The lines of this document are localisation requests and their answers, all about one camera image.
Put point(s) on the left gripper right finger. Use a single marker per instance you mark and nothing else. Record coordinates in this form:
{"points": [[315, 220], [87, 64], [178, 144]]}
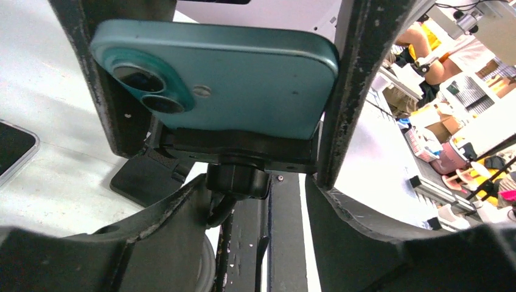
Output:
{"points": [[359, 249]]}

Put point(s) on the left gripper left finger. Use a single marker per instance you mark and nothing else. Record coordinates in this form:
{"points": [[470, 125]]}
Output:
{"points": [[157, 249]]}

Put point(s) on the phone with white case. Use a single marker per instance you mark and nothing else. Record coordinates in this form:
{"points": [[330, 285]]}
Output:
{"points": [[18, 146]]}

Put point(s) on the black round base phone stand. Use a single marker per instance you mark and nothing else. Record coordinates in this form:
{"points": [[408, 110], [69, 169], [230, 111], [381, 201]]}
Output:
{"points": [[253, 180]]}

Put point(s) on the black phone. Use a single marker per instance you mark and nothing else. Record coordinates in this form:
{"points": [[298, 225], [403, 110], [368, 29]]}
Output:
{"points": [[213, 77]]}

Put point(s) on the black folding phone stand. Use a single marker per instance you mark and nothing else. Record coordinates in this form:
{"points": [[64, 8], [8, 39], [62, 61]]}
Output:
{"points": [[151, 177]]}

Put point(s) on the person in yellow shirt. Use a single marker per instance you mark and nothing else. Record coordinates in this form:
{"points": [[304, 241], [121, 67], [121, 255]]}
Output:
{"points": [[418, 42]]}

